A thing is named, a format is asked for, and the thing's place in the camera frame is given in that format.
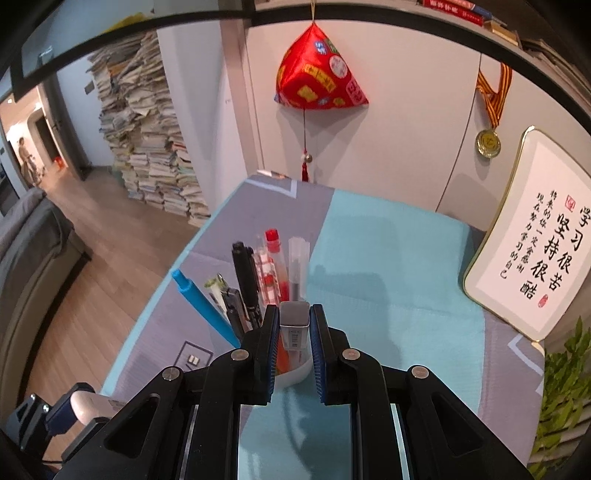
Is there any grey utility knife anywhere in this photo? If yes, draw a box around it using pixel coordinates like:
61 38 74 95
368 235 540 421
220 285 253 343

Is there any grey sofa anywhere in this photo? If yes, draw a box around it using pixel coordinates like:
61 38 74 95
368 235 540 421
0 186 91 416

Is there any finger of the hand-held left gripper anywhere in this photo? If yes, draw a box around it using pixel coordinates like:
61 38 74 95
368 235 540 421
44 382 96 437

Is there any stack of red books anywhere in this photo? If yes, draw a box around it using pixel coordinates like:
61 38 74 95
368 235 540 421
421 0 486 24

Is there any green leafy plant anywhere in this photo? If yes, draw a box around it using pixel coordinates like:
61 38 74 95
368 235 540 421
526 316 591 479

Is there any grey pen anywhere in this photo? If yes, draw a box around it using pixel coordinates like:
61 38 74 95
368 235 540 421
287 236 310 304

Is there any blue pen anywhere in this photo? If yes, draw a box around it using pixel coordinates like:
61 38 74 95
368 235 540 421
171 270 242 350

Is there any gold medal with striped ribbon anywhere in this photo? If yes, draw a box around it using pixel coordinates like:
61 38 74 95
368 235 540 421
475 52 515 158

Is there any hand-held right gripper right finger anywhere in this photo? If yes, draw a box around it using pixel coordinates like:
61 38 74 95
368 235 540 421
309 303 533 480

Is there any white eraser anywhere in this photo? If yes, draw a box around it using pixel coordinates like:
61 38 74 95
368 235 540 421
279 300 311 354

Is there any red pyramid hanging ornament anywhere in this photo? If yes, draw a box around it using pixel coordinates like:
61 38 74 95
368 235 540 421
274 20 370 184

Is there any grey bookshelf cabinet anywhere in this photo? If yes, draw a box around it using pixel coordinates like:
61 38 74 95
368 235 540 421
249 0 591 118

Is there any frosted plastic pen cup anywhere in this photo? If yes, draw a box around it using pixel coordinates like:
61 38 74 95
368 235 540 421
209 323 315 389

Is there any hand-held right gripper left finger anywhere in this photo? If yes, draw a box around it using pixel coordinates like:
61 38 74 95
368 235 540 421
55 305 282 480

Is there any white green pen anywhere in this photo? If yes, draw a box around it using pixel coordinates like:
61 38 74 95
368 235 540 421
204 272 232 324

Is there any tall pile of papers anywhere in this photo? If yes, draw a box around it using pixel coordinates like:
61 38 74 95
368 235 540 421
87 30 212 227

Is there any framed calligraphy sign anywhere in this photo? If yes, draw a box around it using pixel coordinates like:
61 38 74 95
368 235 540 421
462 125 591 343

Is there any red gel pen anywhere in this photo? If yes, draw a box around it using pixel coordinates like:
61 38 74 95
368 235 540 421
264 228 290 306

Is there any black pen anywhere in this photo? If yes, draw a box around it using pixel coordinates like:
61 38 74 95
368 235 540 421
231 241 264 331

